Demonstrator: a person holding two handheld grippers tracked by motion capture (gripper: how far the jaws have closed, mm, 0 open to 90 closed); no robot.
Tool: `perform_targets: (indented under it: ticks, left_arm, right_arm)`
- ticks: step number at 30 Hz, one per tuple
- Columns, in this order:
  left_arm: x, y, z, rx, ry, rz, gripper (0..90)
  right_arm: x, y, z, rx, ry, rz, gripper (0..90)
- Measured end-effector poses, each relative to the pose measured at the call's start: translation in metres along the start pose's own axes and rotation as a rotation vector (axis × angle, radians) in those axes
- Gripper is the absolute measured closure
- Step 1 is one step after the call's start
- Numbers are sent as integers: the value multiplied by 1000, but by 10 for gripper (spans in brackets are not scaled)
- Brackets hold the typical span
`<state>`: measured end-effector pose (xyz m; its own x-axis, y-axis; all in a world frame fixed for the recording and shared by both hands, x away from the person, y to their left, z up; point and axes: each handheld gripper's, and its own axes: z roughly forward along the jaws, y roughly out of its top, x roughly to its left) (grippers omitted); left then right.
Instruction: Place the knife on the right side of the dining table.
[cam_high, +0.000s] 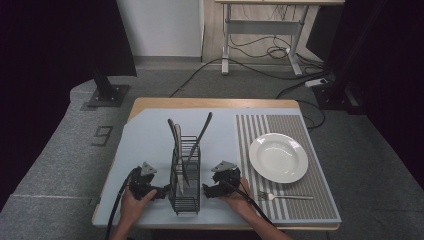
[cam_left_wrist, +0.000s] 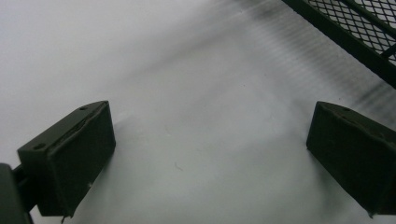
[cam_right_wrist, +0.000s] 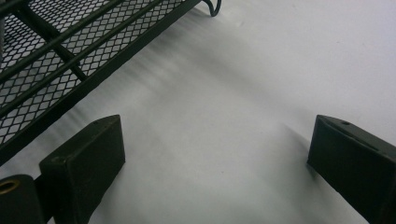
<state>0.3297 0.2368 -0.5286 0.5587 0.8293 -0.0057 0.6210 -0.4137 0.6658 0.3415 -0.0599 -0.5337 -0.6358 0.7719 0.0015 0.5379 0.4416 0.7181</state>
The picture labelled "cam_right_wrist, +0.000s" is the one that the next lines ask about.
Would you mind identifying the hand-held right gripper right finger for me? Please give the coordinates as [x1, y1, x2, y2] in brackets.
[306, 114, 396, 224]

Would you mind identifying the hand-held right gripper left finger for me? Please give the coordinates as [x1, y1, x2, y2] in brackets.
[35, 114, 126, 224]

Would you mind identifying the black metal mesh rack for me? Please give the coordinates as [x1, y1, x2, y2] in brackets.
[0, 0, 222, 166]

